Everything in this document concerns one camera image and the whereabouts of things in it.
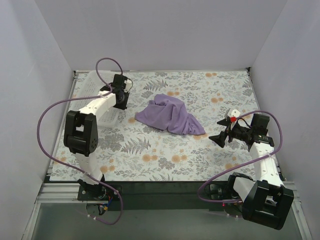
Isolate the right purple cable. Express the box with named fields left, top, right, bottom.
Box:
left=197, top=111, right=283, bottom=220

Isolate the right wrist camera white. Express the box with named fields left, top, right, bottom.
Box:
left=225, top=108, right=241, bottom=123

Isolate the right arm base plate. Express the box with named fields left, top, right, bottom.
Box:
left=204, top=183, right=240, bottom=200

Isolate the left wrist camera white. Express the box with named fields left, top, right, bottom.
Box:
left=124, top=78, right=133, bottom=93

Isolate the aluminium frame rail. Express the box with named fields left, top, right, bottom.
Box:
left=36, top=182, right=88, bottom=203

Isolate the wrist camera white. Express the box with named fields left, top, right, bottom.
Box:
left=225, top=108, right=241, bottom=123
left=124, top=78, right=133, bottom=93

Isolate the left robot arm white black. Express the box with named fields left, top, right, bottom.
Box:
left=63, top=74, right=133, bottom=200

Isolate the purple t shirt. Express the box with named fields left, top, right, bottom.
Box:
left=135, top=94, right=206, bottom=136

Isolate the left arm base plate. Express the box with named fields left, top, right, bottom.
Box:
left=77, top=179, right=123, bottom=201

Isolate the purple cable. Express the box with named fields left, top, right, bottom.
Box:
left=197, top=111, right=283, bottom=220
left=36, top=57, right=125, bottom=225

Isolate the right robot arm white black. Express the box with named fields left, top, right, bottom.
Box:
left=208, top=109, right=294, bottom=230

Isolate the white plastic basket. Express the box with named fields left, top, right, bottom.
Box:
left=70, top=70, right=120, bottom=128

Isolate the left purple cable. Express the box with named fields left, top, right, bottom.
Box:
left=36, top=57, right=125, bottom=225

